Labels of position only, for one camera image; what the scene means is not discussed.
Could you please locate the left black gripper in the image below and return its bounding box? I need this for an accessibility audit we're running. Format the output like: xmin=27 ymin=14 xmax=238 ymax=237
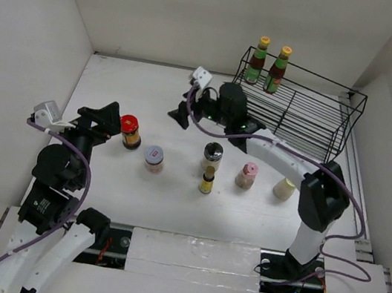
xmin=46 ymin=92 xmax=125 ymax=191

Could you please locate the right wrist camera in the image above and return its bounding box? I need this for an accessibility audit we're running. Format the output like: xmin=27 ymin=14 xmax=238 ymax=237
xmin=189 ymin=66 xmax=213 ymax=90

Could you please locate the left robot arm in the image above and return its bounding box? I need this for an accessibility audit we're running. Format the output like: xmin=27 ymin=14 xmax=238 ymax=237
xmin=0 ymin=101 xmax=121 ymax=293

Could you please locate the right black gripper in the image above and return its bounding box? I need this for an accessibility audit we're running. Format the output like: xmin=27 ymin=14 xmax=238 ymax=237
xmin=165 ymin=79 xmax=236 ymax=136

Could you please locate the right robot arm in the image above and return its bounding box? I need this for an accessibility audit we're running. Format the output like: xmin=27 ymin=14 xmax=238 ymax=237
xmin=169 ymin=71 xmax=350 ymax=280

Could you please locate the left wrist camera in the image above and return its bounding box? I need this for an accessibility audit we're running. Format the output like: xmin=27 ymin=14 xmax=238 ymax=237
xmin=33 ymin=100 xmax=62 ymax=128

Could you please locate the pink cap spice jar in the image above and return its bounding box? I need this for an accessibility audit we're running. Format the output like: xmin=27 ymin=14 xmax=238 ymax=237
xmin=235 ymin=162 xmax=258 ymax=190

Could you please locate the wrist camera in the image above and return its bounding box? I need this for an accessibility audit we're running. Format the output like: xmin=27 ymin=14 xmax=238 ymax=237
xmin=189 ymin=66 xmax=213 ymax=90
xmin=33 ymin=100 xmax=62 ymax=128

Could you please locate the small yellow label bottle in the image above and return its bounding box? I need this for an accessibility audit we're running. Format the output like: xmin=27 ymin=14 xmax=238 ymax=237
xmin=199 ymin=166 xmax=215 ymax=194

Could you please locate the green label sauce bottle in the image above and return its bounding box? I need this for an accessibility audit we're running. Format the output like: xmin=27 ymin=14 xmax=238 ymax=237
xmin=244 ymin=36 xmax=270 ymax=85
xmin=262 ymin=46 xmax=293 ymax=94

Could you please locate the red lid dark sauce jar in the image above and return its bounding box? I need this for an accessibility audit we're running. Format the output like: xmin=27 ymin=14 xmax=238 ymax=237
xmin=120 ymin=114 xmax=141 ymax=150

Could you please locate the black wire rack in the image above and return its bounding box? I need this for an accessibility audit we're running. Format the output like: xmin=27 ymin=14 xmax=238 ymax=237
xmin=233 ymin=46 xmax=368 ymax=162

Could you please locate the white lid glass jar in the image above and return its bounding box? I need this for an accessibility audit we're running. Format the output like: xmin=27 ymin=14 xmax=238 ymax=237
xmin=144 ymin=145 xmax=164 ymax=174

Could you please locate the yellow cap spice jar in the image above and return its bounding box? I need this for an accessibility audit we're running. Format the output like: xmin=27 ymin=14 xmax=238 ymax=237
xmin=273 ymin=178 xmax=296 ymax=201

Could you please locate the black cap spice shaker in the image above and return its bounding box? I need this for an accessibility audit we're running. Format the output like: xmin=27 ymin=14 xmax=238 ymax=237
xmin=200 ymin=142 xmax=224 ymax=171

